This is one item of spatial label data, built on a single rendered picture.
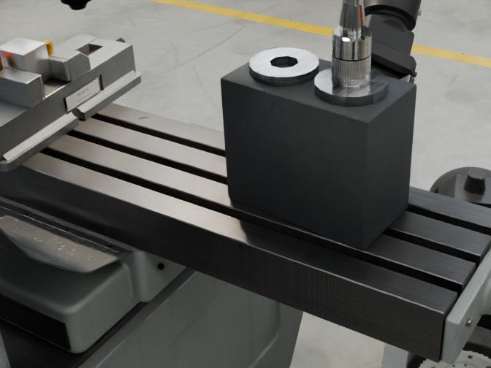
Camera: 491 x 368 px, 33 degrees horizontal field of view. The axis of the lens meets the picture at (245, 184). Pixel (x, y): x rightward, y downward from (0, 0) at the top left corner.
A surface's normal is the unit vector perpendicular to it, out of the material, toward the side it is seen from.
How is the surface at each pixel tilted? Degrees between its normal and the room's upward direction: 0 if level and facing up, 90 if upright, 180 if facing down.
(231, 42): 0
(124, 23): 0
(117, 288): 90
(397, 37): 51
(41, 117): 90
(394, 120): 90
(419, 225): 0
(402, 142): 90
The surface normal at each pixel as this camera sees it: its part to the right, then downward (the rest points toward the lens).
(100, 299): 0.84, 0.26
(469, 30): -0.04, -0.84
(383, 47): 0.36, -0.18
